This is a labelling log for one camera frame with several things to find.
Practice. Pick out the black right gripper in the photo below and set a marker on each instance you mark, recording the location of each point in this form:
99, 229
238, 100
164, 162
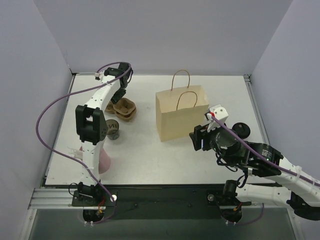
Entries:
199, 139

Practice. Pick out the brown cardboard cup carrier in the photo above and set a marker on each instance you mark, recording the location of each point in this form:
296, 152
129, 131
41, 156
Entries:
124, 109

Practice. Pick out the white straws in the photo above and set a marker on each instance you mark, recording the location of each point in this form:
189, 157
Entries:
76, 153

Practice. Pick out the dark plastic cup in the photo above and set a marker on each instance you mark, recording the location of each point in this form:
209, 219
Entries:
113, 132

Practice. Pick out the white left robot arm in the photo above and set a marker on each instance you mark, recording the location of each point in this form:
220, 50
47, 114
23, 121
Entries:
91, 125

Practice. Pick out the pink straw holder cup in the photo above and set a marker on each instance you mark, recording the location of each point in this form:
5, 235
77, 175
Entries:
103, 160

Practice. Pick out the beige paper bag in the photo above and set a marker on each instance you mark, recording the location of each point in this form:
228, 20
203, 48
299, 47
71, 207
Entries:
179, 110

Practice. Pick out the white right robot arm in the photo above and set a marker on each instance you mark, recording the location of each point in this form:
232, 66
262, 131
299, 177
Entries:
268, 177

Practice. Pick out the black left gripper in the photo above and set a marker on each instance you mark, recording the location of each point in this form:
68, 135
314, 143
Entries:
119, 95

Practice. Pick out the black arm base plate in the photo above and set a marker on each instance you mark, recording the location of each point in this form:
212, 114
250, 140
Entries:
157, 202

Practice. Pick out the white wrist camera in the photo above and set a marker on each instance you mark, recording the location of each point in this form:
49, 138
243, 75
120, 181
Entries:
219, 113
98, 76

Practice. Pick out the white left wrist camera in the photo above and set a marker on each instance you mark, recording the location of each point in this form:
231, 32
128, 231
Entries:
98, 76

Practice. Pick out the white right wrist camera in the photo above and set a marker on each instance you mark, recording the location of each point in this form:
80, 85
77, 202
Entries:
219, 113

